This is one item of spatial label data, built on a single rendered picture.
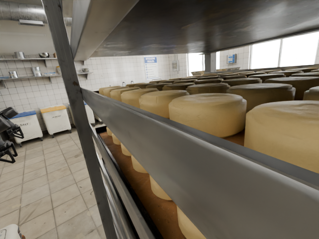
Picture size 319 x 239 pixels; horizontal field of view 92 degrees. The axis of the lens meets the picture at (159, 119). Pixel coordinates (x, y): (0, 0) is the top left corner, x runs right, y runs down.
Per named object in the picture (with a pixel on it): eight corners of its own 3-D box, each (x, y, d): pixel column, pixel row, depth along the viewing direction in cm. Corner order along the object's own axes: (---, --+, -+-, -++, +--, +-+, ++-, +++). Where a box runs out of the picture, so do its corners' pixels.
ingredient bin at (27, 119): (17, 149, 354) (4, 116, 332) (17, 142, 401) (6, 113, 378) (45, 140, 387) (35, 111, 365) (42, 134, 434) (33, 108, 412)
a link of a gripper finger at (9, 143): (23, 151, 91) (9, 139, 87) (22, 154, 85) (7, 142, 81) (11, 159, 88) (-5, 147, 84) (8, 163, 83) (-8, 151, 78)
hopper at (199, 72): (203, 79, 233) (203, 70, 229) (240, 78, 188) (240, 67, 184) (190, 82, 219) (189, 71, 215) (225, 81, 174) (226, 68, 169)
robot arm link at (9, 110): (-13, 109, 107) (-16, 111, 101) (4, 99, 112) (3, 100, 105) (3, 122, 113) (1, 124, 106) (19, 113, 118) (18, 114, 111)
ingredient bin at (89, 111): (77, 132, 429) (70, 105, 407) (73, 127, 478) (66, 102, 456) (97, 126, 460) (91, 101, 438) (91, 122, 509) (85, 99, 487)
